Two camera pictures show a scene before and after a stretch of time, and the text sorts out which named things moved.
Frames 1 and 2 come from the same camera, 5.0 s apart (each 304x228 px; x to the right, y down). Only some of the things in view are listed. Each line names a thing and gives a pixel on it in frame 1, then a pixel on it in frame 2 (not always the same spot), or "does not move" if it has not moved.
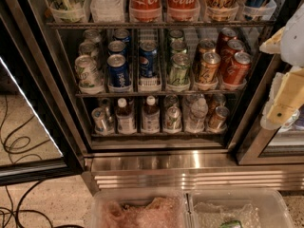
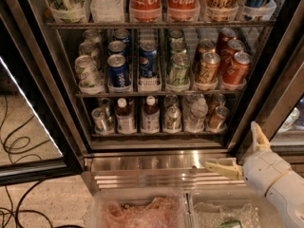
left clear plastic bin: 142,208 does not move
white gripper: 294,43 -> 265,172
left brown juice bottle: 125,118 does not move
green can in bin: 232,224 does not move
